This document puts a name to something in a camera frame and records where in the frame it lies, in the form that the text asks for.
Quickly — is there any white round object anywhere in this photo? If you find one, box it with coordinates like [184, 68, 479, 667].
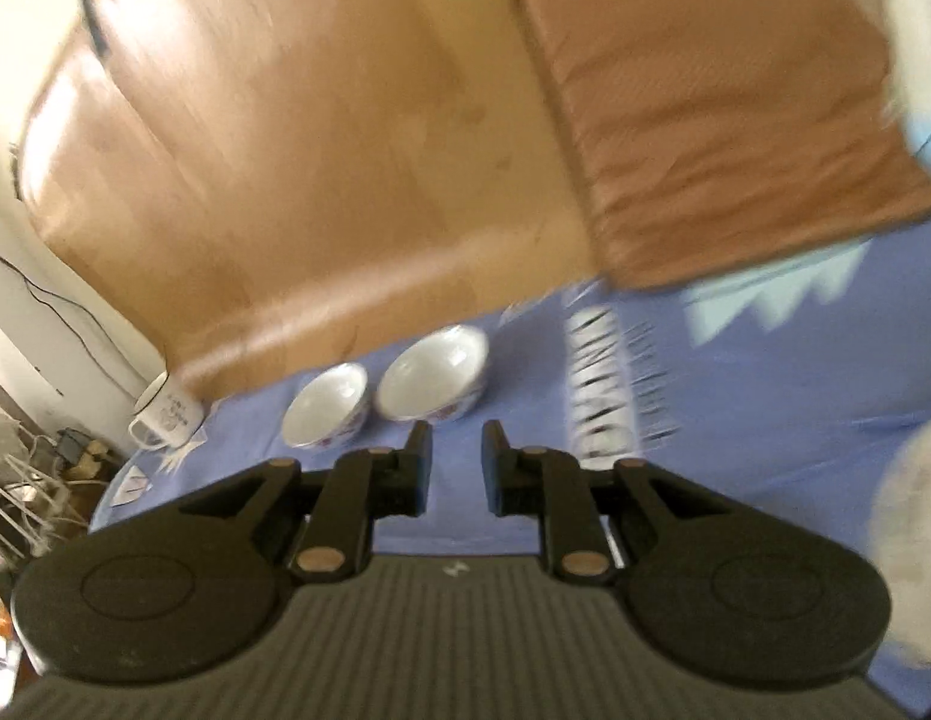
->
[869, 416, 931, 670]

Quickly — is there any blue printed cloth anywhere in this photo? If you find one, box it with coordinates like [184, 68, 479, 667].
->
[88, 225, 931, 695]

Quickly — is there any black tape strip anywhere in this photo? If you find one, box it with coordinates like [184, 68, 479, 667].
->
[73, 0, 110, 58]

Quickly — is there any wood-pattern laminate sheet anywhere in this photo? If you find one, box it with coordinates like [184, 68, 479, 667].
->
[18, 0, 610, 400]

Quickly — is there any white wire rack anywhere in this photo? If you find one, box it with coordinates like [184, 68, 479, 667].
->
[0, 390, 85, 560]

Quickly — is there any large white floral bowl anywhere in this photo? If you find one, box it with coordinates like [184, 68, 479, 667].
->
[375, 324, 490, 423]

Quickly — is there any white printed mug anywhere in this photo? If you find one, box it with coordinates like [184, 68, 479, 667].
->
[128, 370, 206, 452]

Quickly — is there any thin black wall cable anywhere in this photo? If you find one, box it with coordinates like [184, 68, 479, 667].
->
[0, 240, 170, 400]

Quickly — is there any small white floral bowl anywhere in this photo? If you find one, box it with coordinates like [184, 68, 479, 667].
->
[280, 362, 372, 451]

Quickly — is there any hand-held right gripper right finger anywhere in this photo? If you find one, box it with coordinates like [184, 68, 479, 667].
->
[481, 420, 737, 586]

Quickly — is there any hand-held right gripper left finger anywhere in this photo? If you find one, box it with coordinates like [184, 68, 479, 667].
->
[180, 420, 435, 587]

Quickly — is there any brown quilted cushion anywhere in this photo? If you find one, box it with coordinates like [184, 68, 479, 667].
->
[513, 0, 931, 295]

